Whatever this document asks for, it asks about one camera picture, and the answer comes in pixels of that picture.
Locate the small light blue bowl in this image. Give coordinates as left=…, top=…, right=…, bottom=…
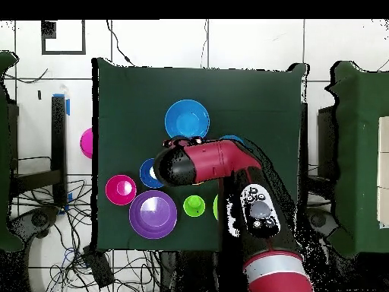
left=218, top=135, right=245, bottom=145

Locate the neighbouring green table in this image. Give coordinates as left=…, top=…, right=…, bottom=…
left=0, top=50, right=25, bottom=253
left=324, top=60, right=389, bottom=258

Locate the black square frame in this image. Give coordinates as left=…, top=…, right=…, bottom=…
left=41, top=20, right=87, bottom=56

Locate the black cable with plug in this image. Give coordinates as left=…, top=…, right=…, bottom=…
left=106, top=20, right=135, bottom=67

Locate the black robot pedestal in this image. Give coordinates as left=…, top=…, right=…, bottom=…
left=157, top=250, right=221, bottom=292

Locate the green cup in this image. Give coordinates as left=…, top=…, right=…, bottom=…
left=182, top=195, right=207, bottom=218

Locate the black power strip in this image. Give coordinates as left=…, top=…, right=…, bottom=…
left=83, top=246, right=115, bottom=288

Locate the large purple bowl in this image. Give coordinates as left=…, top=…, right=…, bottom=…
left=128, top=189, right=178, bottom=240

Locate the small dark blue bowl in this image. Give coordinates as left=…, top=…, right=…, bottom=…
left=139, top=157, right=165, bottom=189

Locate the white box stack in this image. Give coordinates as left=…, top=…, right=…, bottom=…
left=377, top=116, right=389, bottom=230

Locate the black pedestal leg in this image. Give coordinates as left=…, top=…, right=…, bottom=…
left=8, top=206, right=59, bottom=241
left=306, top=206, right=339, bottom=241

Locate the magenta bowl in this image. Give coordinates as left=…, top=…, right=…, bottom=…
left=79, top=127, right=93, bottom=160

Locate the large light blue bowl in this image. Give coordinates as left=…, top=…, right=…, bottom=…
left=164, top=99, right=211, bottom=140

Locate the dark green table cloth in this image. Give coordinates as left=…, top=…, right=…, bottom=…
left=91, top=57, right=308, bottom=255

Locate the small pink bowl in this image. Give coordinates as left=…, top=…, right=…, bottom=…
left=105, top=173, right=138, bottom=207

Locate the black metal stand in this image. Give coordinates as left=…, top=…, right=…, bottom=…
left=8, top=94, right=68, bottom=211

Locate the floor cable tangle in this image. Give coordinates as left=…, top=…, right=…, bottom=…
left=45, top=179, right=160, bottom=292

